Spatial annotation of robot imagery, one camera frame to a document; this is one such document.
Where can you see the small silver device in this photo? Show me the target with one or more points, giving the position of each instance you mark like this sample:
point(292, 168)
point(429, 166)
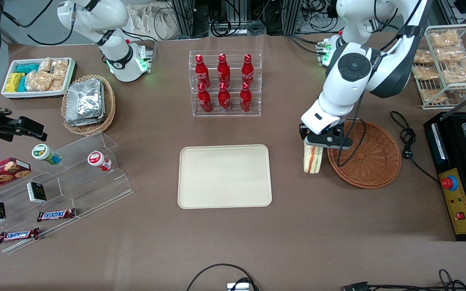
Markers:
point(238, 287)

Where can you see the white cloth bag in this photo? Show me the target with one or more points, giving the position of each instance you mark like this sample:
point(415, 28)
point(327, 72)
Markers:
point(152, 22)

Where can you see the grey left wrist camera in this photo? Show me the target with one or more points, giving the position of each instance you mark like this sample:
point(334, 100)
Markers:
point(330, 142)

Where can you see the stack of foil containers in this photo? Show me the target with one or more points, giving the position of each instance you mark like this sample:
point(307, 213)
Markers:
point(84, 103)

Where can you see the red tartan cookie box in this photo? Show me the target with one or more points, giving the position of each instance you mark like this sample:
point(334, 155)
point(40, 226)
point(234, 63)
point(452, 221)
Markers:
point(0, 173)

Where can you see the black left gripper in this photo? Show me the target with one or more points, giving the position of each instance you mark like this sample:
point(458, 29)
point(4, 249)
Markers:
point(302, 132)

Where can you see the bagged rice cracker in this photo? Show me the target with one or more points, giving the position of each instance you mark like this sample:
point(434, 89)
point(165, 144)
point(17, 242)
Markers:
point(45, 64)
point(39, 81)
point(60, 68)
point(56, 85)

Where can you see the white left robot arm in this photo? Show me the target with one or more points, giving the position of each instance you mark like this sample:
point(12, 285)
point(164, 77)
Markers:
point(350, 89)

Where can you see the yellow snack packet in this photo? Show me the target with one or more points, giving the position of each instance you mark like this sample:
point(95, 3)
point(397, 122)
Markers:
point(13, 82)

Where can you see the triangle sandwich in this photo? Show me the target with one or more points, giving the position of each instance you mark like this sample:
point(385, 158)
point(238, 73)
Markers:
point(313, 159)

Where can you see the green lid yogurt cup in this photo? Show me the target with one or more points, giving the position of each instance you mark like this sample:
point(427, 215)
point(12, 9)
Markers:
point(45, 153)

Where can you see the teal snack packet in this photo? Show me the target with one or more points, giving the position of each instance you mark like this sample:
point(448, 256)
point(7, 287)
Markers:
point(26, 68)
point(22, 85)

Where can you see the red lid yogurt cup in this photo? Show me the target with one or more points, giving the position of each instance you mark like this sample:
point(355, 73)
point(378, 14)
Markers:
point(97, 159)

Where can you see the beige plastic tray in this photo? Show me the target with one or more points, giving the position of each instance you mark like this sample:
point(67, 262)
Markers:
point(224, 176)

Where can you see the bagged fried snack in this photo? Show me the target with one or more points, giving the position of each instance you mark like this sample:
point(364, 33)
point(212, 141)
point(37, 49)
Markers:
point(432, 95)
point(425, 72)
point(423, 57)
point(450, 54)
point(444, 39)
point(459, 73)

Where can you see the round brown wicker basket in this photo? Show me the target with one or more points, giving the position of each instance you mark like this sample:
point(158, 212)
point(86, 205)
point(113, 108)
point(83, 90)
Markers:
point(374, 161)

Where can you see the clear acrylic stepped display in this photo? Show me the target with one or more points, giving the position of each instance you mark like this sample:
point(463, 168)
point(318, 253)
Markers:
point(79, 190)

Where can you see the clear acrylic bottle rack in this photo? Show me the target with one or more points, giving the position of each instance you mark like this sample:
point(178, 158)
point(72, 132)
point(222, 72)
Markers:
point(233, 113)

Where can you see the snickers chocolate bar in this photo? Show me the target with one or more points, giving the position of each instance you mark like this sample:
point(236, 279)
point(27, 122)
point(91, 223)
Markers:
point(56, 215)
point(18, 235)

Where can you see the white rectangular snack tray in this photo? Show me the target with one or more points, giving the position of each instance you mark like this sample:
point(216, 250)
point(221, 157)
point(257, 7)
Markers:
point(34, 95)

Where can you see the black machine with yellow panel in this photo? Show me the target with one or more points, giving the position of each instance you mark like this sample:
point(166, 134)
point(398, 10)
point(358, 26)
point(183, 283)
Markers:
point(457, 202)

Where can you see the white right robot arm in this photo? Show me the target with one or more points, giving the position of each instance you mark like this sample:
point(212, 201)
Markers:
point(95, 20)

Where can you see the red cola bottle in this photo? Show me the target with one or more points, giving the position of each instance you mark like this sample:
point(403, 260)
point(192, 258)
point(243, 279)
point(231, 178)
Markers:
point(245, 100)
point(204, 101)
point(248, 72)
point(202, 72)
point(224, 100)
point(223, 70)

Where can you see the oval tan wicker basket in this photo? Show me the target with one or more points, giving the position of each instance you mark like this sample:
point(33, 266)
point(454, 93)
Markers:
point(109, 105)

